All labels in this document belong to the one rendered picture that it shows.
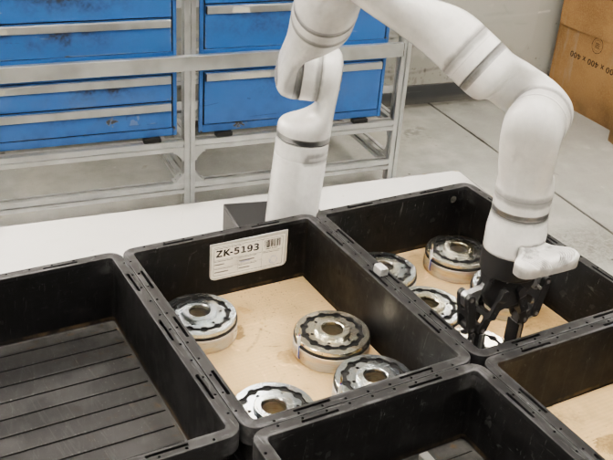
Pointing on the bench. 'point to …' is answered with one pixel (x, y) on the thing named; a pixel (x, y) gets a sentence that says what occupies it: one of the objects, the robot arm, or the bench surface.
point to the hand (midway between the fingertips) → (493, 339)
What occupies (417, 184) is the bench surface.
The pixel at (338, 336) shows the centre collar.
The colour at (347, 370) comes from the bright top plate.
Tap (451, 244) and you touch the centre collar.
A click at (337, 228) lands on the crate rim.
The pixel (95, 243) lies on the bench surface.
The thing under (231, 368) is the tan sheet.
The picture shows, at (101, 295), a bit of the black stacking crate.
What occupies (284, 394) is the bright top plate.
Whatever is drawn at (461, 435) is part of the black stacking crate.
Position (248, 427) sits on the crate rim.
